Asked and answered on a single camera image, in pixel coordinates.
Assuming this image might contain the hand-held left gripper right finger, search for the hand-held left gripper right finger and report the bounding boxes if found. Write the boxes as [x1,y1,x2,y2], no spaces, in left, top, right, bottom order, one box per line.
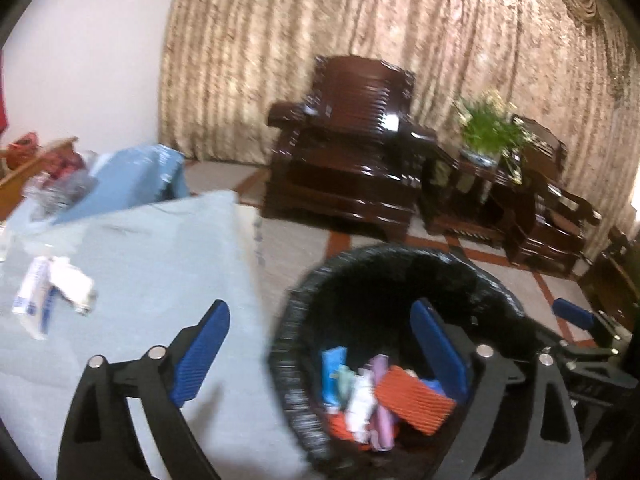
[410,297,586,480]

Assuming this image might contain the dark wooden side table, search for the dark wooden side table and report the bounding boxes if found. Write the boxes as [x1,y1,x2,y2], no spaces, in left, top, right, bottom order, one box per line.
[419,146,522,249]

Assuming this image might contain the small dark wooden armchair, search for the small dark wooden armchair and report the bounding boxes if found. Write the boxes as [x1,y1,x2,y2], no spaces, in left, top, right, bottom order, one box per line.
[504,115,604,279]

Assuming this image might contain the white crumpled paper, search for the white crumpled paper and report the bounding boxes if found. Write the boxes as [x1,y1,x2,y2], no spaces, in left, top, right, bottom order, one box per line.
[47,256,99,317]

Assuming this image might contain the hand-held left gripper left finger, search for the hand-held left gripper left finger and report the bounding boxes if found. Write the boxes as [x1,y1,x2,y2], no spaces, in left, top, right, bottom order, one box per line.
[56,300,231,480]

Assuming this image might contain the red apples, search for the red apples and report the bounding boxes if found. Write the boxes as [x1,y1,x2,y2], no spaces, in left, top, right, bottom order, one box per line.
[44,152,86,181]

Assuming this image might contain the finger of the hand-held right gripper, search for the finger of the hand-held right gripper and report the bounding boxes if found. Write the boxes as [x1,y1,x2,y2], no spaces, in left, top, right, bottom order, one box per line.
[550,339,640,389]
[552,297,626,349]

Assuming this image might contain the red basket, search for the red basket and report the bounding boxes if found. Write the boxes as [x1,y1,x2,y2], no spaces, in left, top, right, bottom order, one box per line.
[7,132,40,166]

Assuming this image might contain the small orange foam net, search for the small orange foam net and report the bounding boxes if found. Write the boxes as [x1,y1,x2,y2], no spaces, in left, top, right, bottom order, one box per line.
[375,365,457,436]

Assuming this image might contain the large dark wooden armchair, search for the large dark wooden armchair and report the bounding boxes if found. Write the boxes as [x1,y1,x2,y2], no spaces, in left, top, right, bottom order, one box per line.
[262,55,439,242]

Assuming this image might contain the red cloth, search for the red cloth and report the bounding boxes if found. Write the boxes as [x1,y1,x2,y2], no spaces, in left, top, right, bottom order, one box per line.
[0,50,8,136]

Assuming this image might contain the black trash bin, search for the black trash bin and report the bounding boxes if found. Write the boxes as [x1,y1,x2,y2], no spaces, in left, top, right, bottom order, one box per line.
[270,242,532,480]

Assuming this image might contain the glass fruit bowl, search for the glass fruit bowl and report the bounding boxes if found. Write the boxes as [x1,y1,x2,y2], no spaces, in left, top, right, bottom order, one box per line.
[22,152,101,221]

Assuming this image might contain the dark wooden furniture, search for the dark wooden furniture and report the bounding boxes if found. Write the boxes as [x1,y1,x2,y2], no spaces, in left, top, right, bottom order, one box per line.
[576,226,640,319]

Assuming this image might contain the pale grey-green tablecloth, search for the pale grey-green tablecloth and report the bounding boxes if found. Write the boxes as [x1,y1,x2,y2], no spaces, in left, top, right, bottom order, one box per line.
[0,190,321,480]

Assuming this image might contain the green potted plant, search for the green potted plant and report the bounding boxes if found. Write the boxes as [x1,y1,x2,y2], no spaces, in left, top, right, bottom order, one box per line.
[451,90,532,184]

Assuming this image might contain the beige patterned curtain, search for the beige patterned curtain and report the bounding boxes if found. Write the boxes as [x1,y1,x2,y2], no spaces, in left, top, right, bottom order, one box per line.
[159,0,640,282]

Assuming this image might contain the light wooden furniture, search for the light wooden furniture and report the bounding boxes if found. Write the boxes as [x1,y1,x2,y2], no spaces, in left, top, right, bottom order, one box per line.
[0,136,81,221]

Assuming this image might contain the white and blue box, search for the white and blue box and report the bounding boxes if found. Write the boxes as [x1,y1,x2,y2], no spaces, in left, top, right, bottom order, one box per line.
[11,256,62,341]

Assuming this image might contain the light blue packet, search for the light blue packet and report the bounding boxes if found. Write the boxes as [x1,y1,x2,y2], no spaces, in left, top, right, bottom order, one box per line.
[320,347,349,409]

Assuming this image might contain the blue and white plant pot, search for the blue and white plant pot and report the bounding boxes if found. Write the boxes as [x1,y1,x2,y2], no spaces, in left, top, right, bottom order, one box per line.
[459,148,501,167]

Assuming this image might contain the light green wrapper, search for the light green wrapper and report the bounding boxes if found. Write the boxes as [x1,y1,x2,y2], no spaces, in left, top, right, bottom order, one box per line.
[336,365,355,407]

